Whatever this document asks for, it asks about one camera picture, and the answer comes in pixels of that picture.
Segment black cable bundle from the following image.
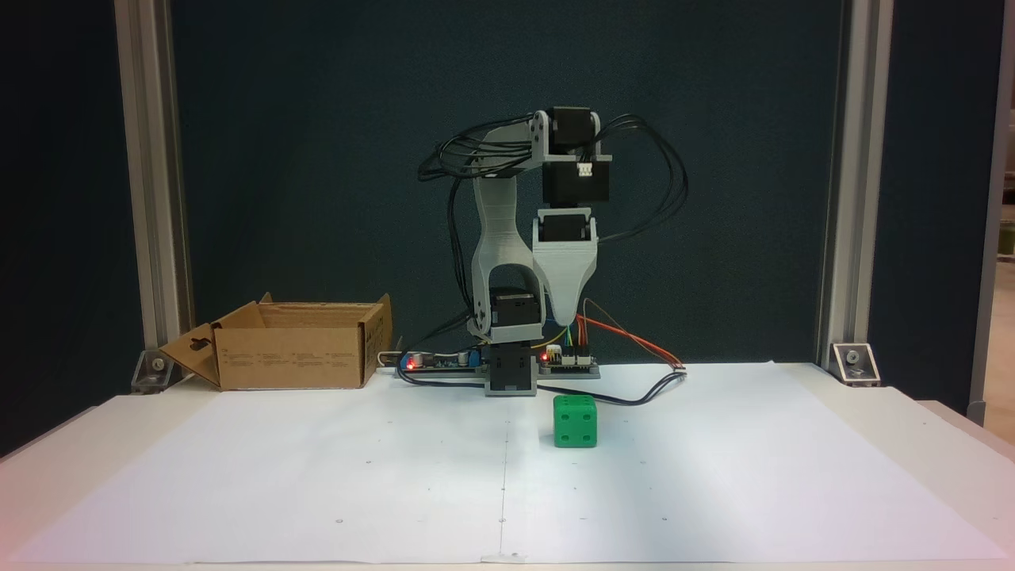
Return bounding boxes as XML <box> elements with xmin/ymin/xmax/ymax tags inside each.
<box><xmin>591</xmin><ymin>113</ymin><xmax>689</xmax><ymax>243</ymax></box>
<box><xmin>418</xmin><ymin>115</ymin><xmax>548</xmax><ymax>354</ymax></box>

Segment brown cardboard box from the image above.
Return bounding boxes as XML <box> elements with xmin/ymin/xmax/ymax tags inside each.
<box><xmin>159</xmin><ymin>292</ymin><xmax>393</xmax><ymax>391</ymax></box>

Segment aluminium frame post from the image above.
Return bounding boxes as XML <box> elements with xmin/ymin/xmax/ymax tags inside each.
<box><xmin>815</xmin><ymin>0</ymin><xmax>895</xmax><ymax>370</ymax></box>
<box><xmin>113</xmin><ymin>0</ymin><xmax>195</xmax><ymax>374</ymax></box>

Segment orange wires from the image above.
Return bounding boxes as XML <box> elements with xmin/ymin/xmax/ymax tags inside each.
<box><xmin>574</xmin><ymin>313</ymin><xmax>688</xmax><ymax>370</ymax></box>

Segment small circuit board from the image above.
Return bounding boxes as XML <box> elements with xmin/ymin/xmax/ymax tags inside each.
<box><xmin>539</xmin><ymin>346</ymin><xmax>601</xmax><ymax>379</ymax></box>

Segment grey metal upright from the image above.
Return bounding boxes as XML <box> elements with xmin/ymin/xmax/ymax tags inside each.
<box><xmin>967</xmin><ymin>0</ymin><xmax>1015</xmax><ymax>427</ymax></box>

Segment black cable with white connector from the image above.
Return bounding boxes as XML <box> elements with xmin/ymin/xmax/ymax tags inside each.
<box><xmin>396</xmin><ymin>366</ymin><xmax>688</xmax><ymax>407</ymax></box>

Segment metal corner bracket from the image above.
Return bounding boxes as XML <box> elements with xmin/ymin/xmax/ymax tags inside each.
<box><xmin>131</xmin><ymin>349</ymin><xmax>177</xmax><ymax>395</ymax></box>
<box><xmin>830</xmin><ymin>342</ymin><xmax>882</xmax><ymax>389</ymax></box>

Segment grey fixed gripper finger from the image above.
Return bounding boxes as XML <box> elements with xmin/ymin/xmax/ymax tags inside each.
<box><xmin>533</xmin><ymin>246</ymin><xmax>599</xmax><ymax>326</ymax></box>

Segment circuit board with blue parts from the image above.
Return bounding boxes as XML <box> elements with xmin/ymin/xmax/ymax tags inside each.
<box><xmin>395</xmin><ymin>347</ymin><xmax>486</xmax><ymax>379</ymax></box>

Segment green die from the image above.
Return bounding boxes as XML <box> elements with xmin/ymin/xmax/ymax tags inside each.
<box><xmin>553</xmin><ymin>394</ymin><xmax>598</xmax><ymax>449</ymax></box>

